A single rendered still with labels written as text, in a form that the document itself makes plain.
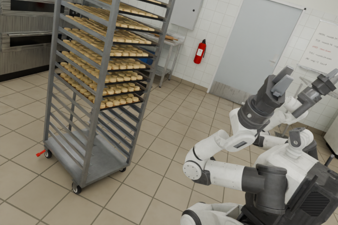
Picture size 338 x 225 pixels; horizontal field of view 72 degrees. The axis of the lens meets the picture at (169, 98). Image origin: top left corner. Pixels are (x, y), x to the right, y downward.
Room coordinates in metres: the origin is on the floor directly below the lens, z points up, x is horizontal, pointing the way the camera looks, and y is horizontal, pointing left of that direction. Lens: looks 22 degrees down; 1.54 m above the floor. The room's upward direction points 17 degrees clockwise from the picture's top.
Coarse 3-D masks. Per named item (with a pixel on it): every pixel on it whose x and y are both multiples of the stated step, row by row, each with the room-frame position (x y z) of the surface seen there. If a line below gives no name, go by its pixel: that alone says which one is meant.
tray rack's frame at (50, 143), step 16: (48, 80) 1.63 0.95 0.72; (48, 96) 1.62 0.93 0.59; (48, 112) 1.63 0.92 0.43; (48, 128) 1.64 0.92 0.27; (48, 144) 1.59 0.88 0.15; (64, 144) 1.65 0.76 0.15; (96, 144) 1.78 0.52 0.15; (64, 160) 1.47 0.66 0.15; (80, 160) 1.52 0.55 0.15; (96, 160) 1.58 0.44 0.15; (112, 160) 1.64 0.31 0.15; (80, 176) 1.36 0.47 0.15; (96, 176) 1.40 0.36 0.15
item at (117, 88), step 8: (64, 64) 1.65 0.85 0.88; (72, 72) 1.56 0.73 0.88; (80, 72) 1.61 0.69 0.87; (88, 80) 1.49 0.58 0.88; (96, 88) 1.40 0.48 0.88; (104, 88) 1.45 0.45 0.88; (112, 88) 1.50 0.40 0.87; (120, 88) 1.56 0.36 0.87; (128, 88) 1.57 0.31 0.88; (136, 88) 1.62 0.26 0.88
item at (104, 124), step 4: (92, 112) 1.99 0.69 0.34; (100, 120) 1.92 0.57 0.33; (100, 124) 1.87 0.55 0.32; (104, 124) 1.88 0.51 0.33; (108, 128) 1.84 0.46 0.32; (112, 132) 1.80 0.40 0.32; (116, 132) 1.78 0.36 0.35; (116, 136) 1.76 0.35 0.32; (120, 136) 1.75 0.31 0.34; (120, 140) 1.72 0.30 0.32; (124, 140) 1.71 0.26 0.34; (124, 144) 1.68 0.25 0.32; (128, 144) 1.68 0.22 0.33; (128, 148) 1.64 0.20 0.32
